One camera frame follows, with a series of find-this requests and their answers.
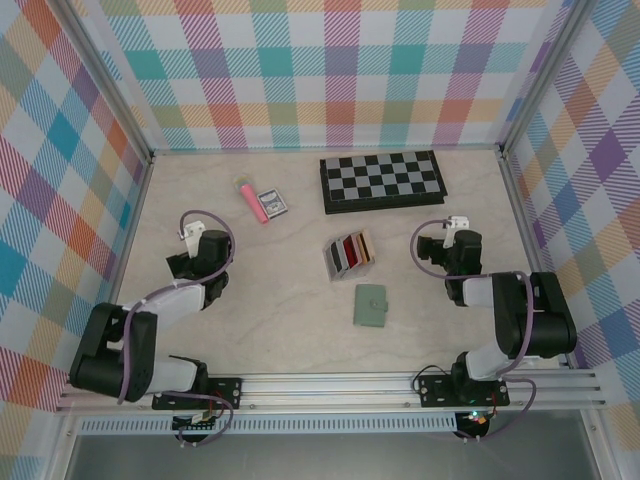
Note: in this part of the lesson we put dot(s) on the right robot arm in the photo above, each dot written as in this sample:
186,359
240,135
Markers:
535,315

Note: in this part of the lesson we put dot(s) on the aluminium frame post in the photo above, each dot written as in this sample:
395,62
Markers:
120,92
542,75

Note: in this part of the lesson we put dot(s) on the pink toy microphone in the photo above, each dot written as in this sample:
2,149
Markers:
250,197

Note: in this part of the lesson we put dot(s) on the clear plastic card box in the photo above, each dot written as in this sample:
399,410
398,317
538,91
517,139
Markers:
332,272

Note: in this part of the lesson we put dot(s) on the red credit card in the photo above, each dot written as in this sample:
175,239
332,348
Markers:
352,250

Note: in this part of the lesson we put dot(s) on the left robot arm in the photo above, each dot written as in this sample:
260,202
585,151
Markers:
100,355

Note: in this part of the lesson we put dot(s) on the small controller board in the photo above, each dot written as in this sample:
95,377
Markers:
197,422
472,417

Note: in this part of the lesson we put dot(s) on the green card holder wallet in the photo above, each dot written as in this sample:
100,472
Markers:
370,305

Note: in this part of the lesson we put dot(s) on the aluminium mounting rail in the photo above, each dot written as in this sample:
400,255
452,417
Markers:
325,390

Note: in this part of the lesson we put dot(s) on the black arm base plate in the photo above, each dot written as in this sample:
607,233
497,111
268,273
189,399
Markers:
227,392
430,390

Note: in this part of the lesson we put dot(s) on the black credit card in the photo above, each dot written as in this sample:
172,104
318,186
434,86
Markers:
340,255

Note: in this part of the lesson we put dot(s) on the tan credit card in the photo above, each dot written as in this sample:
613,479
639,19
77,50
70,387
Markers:
368,245

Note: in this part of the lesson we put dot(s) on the blue playing card deck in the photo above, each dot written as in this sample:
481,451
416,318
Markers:
272,202

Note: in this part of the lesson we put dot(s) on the aluminium side rail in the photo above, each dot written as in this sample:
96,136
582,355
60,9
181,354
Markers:
532,260
121,265

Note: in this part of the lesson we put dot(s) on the folding chess board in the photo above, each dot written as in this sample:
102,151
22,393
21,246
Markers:
382,177

